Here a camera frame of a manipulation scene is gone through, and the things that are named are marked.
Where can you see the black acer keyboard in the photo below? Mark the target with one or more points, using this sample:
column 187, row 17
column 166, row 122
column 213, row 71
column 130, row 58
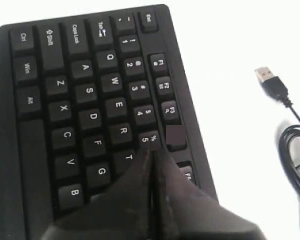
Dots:
column 79, row 95

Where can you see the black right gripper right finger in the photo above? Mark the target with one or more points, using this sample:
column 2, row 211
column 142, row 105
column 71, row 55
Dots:
column 186, row 212

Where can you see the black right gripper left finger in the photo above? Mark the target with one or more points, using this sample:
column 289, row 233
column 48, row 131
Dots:
column 123, row 212

